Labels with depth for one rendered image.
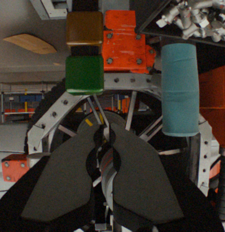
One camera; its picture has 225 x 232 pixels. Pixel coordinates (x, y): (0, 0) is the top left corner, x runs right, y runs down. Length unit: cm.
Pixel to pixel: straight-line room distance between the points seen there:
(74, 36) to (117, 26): 34
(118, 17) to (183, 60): 23
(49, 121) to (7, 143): 60
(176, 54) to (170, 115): 14
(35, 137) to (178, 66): 40
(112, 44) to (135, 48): 6
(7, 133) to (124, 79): 75
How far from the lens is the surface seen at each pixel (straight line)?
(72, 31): 20
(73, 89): 19
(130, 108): 61
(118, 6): 75
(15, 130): 105
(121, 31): 53
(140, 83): 51
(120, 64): 50
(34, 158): 29
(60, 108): 50
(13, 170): 58
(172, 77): 42
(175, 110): 41
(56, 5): 103
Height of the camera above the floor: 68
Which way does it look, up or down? 3 degrees up
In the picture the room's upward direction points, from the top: 179 degrees clockwise
